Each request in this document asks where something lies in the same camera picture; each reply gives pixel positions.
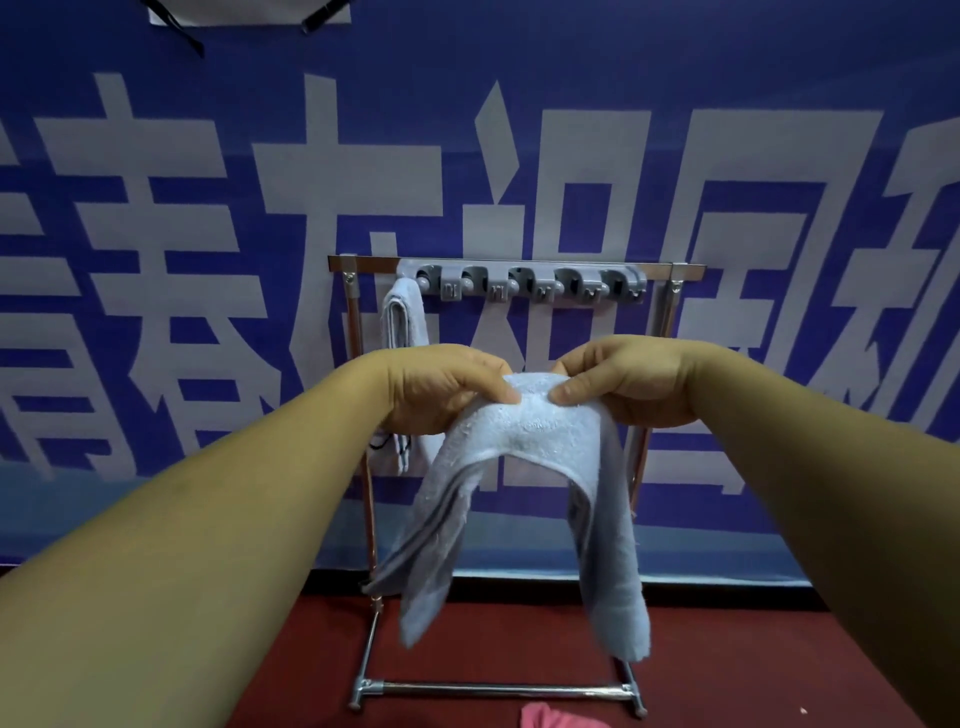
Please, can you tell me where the black tape strip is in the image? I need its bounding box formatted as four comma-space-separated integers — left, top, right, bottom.
299, 0, 352, 35
140, 0, 206, 58

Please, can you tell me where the grey plastic clip strip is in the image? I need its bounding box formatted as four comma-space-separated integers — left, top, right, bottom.
397, 259, 649, 305

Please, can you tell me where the person's left forearm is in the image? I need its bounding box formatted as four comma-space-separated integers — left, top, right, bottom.
0, 352, 395, 728

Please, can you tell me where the person's left hand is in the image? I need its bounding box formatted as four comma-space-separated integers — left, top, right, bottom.
378, 343, 523, 438

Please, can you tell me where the person's right hand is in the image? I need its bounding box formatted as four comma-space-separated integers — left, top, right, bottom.
548, 335, 721, 430

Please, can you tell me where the metal towel rack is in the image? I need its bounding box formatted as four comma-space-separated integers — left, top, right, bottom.
327, 253, 708, 720

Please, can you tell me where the person's right forearm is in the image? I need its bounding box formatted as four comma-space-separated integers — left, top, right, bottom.
686, 348, 960, 728

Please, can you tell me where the plain light blue towel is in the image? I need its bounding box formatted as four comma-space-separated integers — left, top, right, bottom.
363, 371, 652, 665

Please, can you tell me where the striped light blue towel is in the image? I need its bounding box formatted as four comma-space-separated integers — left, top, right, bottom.
367, 277, 445, 478

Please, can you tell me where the pink towel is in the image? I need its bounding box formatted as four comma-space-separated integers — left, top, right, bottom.
521, 702, 613, 728

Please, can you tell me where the blue banner with white characters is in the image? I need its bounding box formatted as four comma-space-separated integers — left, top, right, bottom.
0, 0, 960, 586

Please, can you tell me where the white paper sign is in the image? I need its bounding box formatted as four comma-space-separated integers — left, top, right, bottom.
148, 0, 352, 28

